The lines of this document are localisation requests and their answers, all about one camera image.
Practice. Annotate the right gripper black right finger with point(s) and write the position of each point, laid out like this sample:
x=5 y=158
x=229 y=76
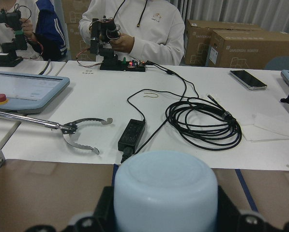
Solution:
x=227 y=213

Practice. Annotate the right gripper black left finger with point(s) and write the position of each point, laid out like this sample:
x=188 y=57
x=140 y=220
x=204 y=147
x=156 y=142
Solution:
x=104 y=216

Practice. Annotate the light blue plastic cup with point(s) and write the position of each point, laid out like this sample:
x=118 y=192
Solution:
x=165 y=191

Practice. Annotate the black power adapter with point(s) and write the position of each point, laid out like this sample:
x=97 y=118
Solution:
x=130 y=138

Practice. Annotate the metal reacher grabber tool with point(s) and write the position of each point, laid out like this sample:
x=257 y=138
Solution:
x=66 y=129

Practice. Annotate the black smartphone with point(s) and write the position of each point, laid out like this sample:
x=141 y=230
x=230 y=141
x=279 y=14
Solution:
x=247 y=79

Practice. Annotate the teach pendant tablet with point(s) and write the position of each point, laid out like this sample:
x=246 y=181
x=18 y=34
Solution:
x=29 y=93

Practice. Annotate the cardboard box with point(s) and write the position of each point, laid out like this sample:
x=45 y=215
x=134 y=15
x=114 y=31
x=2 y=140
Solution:
x=238 y=49

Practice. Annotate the person in white hoodie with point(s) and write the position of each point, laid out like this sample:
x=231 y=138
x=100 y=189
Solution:
x=150 y=29

